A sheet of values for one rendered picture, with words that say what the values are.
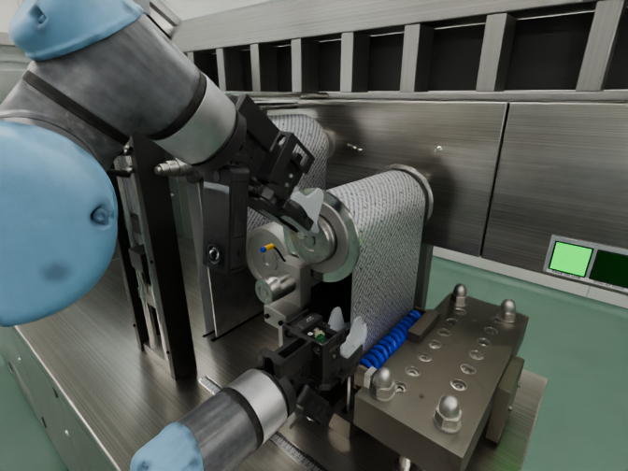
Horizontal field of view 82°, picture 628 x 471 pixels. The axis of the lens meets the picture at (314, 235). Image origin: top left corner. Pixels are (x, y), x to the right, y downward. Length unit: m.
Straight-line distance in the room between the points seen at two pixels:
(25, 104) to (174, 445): 0.30
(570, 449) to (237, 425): 1.87
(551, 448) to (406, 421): 1.58
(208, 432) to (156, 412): 0.40
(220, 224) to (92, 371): 0.62
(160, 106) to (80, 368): 0.74
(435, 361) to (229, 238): 0.43
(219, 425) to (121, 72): 0.32
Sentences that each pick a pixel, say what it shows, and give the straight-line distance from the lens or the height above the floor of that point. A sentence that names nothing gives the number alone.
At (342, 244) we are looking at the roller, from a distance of 0.51.
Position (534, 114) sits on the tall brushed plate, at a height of 1.42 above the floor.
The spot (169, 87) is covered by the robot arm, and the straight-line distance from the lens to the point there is 0.31.
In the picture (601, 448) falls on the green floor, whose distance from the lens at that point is 2.23.
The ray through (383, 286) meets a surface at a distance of 0.64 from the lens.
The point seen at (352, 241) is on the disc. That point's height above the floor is 1.26.
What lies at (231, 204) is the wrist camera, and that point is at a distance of 0.37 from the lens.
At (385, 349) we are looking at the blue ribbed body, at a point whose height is 1.04.
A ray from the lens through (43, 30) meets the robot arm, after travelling 0.30.
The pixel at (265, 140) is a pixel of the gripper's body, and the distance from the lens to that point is 0.40.
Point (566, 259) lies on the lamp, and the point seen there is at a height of 1.18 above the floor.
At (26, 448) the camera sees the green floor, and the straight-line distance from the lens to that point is 2.23.
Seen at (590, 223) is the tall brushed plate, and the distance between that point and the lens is 0.75.
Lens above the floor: 1.45
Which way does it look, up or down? 21 degrees down
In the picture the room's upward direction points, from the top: straight up
